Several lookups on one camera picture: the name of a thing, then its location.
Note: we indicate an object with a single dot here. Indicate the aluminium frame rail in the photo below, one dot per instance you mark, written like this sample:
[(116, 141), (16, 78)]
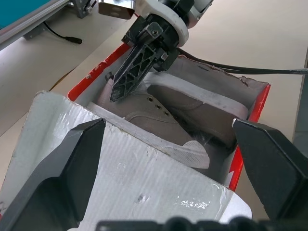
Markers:
[(29, 24)]

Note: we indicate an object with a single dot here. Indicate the grey canvas shoe white sole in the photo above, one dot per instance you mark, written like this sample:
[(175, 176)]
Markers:
[(207, 108)]

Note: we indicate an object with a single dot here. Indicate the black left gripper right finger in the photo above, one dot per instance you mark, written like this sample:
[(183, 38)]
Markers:
[(274, 168)]

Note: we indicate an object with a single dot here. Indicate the red and white cardboard shoebox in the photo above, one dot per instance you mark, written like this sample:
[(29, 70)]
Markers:
[(149, 183)]

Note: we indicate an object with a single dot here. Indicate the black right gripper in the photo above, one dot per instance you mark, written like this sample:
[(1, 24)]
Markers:
[(168, 38)]

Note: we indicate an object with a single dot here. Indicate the grey metal frame bracket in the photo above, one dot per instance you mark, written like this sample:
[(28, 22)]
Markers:
[(36, 32), (83, 8)]

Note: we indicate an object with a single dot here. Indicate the grey canvas shoe white toecap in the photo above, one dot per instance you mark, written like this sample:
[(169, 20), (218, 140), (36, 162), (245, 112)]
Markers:
[(156, 125)]

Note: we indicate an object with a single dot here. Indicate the teal panel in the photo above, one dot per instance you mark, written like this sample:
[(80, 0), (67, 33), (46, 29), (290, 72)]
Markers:
[(21, 10)]

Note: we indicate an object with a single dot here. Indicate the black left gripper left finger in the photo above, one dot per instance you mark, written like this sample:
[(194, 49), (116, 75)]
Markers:
[(55, 183)]

